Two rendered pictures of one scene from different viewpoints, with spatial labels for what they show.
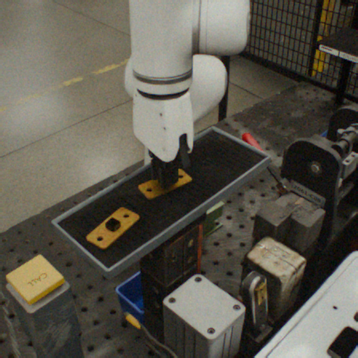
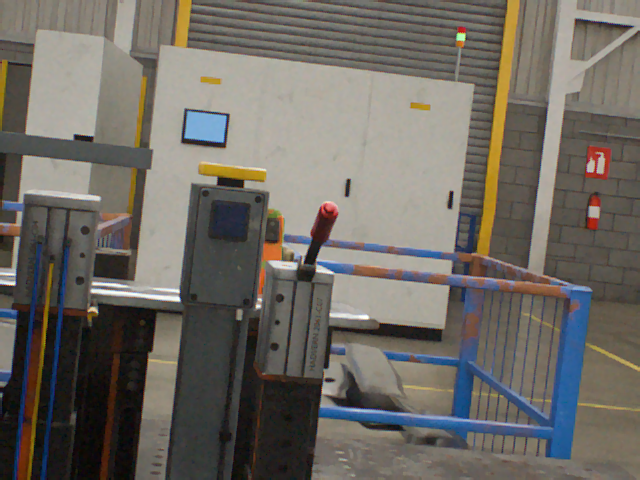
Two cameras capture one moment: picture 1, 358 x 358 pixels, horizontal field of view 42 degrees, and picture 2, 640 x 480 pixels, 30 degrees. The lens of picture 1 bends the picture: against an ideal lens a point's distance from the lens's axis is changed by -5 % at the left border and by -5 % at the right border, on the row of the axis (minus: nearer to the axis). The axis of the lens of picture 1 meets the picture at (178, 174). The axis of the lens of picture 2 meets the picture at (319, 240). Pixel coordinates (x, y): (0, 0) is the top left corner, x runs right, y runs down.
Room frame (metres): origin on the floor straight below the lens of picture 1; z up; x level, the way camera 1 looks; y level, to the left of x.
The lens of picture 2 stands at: (1.28, 0.95, 1.16)
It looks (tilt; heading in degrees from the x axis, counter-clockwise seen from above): 3 degrees down; 216
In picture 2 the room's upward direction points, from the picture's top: 7 degrees clockwise
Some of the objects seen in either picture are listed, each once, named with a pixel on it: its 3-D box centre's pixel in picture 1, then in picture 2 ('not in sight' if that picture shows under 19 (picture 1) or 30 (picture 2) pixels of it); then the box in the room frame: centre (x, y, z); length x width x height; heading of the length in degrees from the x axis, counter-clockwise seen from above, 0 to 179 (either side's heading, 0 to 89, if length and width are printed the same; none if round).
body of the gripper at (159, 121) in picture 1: (163, 112); not in sight; (0.60, 0.02, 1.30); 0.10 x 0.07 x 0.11; 35
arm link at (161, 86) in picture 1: (161, 74); not in sight; (0.61, 0.02, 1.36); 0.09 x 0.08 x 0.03; 35
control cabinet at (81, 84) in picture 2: not in sight; (84, 141); (-5.75, -6.75, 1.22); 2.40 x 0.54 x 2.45; 38
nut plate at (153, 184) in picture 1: (165, 181); not in sight; (0.61, 0.02, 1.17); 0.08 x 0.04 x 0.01; 125
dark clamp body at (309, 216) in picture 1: (284, 274); not in sight; (0.64, -0.22, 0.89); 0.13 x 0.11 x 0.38; 45
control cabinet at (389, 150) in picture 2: not in sight; (305, 166); (-6.25, -4.79, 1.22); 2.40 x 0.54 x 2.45; 132
